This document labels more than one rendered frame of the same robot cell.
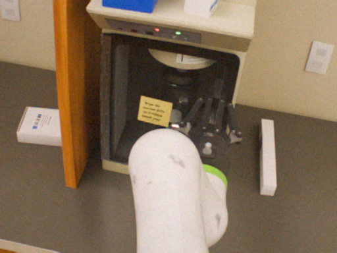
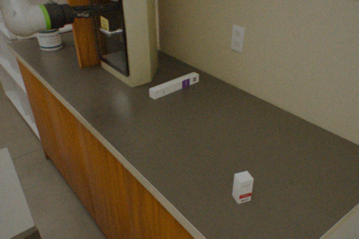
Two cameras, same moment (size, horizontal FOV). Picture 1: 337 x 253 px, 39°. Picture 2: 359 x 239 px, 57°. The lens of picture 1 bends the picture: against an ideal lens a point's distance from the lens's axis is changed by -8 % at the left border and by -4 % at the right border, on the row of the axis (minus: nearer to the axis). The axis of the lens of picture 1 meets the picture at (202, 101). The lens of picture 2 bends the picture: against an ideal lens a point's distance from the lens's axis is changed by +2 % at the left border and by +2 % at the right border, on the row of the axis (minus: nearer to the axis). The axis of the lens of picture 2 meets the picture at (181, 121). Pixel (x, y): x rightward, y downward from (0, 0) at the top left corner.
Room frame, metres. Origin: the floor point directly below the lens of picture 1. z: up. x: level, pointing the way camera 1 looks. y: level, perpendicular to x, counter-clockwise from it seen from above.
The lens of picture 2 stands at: (0.19, -1.31, 1.64)
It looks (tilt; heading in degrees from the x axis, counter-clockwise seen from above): 33 degrees down; 50
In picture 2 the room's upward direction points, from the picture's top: straight up
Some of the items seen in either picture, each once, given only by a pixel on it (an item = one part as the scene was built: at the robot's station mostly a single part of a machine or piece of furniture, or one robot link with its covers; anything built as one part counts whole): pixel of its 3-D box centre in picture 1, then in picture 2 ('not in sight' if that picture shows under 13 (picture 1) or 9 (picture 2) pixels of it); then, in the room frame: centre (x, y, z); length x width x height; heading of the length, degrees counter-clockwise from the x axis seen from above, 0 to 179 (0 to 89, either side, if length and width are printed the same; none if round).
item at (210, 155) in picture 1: (203, 168); (53, 15); (0.62, -0.02, 1.31); 0.09 x 0.06 x 0.12; 89
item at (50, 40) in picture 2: not in sight; (48, 35); (0.82, 0.71, 1.02); 0.13 x 0.13 x 0.15
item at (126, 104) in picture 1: (164, 114); (108, 28); (0.90, 0.09, 1.19); 0.30 x 0.01 x 0.40; 88
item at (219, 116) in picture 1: (218, 120); (90, 11); (0.76, -0.04, 1.31); 0.11 x 0.01 x 0.04; 177
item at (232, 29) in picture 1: (170, 27); not in sight; (0.85, 0.09, 1.46); 0.32 x 0.11 x 0.10; 89
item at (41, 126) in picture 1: (47, 126); not in sight; (1.01, 0.45, 0.96); 0.16 x 0.12 x 0.04; 97
